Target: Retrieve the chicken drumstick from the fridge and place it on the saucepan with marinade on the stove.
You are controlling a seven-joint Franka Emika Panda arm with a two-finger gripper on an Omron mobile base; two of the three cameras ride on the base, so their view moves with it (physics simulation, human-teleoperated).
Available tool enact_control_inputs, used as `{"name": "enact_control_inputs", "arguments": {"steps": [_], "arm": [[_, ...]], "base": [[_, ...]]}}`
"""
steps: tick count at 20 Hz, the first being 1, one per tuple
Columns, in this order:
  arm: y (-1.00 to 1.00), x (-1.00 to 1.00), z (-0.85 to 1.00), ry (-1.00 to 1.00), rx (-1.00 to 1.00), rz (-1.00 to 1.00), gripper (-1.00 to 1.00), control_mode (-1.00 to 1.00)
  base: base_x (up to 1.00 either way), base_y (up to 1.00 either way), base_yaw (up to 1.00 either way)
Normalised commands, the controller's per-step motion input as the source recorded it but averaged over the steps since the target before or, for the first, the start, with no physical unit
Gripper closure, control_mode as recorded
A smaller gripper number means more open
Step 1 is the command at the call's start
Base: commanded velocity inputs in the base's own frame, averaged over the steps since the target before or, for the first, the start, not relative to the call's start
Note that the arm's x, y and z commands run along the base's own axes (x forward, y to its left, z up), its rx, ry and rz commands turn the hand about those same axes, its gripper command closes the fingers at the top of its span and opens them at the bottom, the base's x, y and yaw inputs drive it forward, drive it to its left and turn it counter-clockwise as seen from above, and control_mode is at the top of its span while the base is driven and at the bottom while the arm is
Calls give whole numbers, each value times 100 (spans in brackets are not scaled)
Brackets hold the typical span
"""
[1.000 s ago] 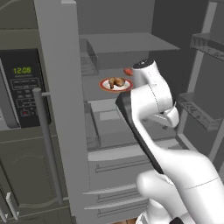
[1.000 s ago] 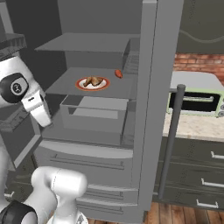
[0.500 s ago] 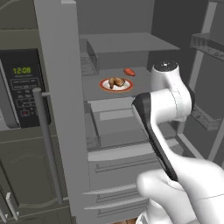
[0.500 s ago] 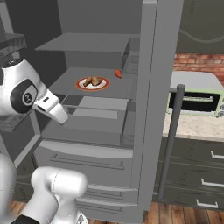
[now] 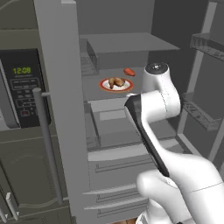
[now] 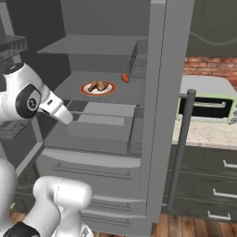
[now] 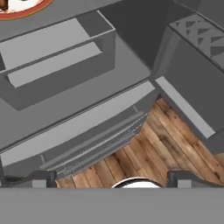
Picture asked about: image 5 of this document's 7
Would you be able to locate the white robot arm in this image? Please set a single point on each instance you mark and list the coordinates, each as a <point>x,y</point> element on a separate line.
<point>163,102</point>

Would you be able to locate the clear fridge crisper drawer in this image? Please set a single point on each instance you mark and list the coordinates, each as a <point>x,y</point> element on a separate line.
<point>113,128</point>

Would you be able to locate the brown chicken drumstick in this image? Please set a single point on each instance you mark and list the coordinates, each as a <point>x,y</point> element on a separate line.
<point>116,82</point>

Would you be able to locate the grey fridge glass shelf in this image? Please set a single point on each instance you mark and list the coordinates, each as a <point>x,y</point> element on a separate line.
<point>128,42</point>

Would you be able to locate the clear fridge door shelf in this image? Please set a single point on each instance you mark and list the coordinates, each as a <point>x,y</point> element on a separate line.
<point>201,112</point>
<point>208,46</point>

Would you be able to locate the grey open fridge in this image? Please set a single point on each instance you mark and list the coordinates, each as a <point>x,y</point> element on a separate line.
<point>116,17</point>

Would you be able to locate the grey open fridge door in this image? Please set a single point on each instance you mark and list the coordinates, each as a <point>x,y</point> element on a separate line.
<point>214,81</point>

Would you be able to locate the white plate with red rim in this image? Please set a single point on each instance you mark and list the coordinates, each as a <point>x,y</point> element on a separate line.
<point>103,85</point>

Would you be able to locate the orange-red oval vegetable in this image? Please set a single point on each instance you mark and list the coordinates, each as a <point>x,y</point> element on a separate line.
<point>129,72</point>

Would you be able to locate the tall grey freezer drawer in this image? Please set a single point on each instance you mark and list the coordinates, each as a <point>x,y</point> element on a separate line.
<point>116,179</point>

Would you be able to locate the shallow grey freezer drawer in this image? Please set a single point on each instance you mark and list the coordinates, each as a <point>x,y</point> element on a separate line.
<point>113,205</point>
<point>113,191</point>

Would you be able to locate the black microwave oven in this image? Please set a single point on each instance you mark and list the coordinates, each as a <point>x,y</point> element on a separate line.
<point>26,87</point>

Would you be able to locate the grey built-in oven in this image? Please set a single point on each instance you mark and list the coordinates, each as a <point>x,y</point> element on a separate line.
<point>29,163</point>

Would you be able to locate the grey wall cupboard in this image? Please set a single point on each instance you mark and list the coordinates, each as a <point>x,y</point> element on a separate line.
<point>17,17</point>

